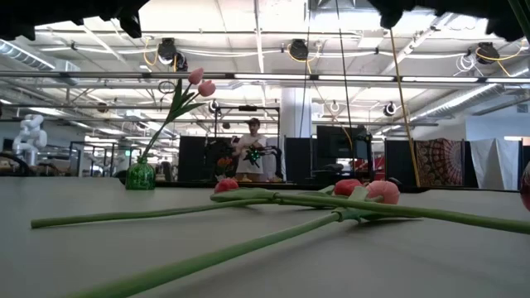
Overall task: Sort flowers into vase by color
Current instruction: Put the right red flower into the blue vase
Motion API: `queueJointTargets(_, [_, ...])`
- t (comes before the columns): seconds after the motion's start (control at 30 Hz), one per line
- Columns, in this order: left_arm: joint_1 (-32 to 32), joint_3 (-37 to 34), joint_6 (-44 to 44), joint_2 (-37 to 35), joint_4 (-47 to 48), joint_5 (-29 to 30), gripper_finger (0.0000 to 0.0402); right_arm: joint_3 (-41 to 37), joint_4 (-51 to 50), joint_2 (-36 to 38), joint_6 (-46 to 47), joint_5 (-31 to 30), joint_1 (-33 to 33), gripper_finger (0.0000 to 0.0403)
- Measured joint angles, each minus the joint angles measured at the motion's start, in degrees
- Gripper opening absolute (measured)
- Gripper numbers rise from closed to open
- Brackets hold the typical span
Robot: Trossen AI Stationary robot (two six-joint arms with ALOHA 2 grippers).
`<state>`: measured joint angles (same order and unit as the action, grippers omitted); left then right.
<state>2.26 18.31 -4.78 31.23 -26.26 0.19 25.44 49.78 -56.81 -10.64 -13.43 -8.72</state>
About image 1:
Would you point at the pink artificial tulip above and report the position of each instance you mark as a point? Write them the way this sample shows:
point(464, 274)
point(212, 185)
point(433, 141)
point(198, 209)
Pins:
point(385, 191)
point(206, 88)
point(195, 75)

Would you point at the red artificial tulip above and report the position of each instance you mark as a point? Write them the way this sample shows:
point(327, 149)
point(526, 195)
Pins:
point(347, 186)
point(225, 185)

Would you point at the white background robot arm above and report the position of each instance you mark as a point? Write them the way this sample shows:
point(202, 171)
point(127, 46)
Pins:
point(31, 136)

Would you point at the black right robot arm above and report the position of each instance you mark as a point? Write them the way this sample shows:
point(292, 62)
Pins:
point(505, 25)

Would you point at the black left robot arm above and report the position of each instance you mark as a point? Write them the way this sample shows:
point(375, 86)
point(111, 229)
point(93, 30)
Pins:
point(16, 20)

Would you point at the black background robot arm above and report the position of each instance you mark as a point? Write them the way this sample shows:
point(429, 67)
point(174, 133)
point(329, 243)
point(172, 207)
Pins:
point(252, 156)

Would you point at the green glass vase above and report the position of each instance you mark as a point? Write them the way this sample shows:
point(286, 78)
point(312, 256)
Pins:
point(141, 176)

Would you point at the overhead beam with light strips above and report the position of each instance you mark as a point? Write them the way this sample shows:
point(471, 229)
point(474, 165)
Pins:
point(103, 74)

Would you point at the black monitor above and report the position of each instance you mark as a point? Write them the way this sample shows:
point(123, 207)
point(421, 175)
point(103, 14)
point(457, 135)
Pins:
point(337, 140)

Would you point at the black partition panel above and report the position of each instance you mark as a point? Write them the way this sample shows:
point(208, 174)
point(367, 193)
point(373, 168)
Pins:
point(190, 157)
point(298, 159)
point(397, 163)

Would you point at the red patterned tapestry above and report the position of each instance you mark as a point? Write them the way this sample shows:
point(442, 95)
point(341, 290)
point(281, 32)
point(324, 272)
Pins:
point(439, 161)

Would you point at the white hanging cloth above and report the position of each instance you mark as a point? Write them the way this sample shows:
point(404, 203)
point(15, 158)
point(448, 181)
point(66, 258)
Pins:
point(494, 163)

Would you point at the person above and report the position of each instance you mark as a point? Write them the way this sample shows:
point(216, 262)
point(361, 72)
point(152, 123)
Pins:
point(253, 124)

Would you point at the black metal gantry frame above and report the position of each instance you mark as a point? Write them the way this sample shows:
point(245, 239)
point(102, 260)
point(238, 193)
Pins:
point(247, 108)

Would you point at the black aluminium table frame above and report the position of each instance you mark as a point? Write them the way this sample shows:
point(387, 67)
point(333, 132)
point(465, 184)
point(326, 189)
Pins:
point(186, 184)

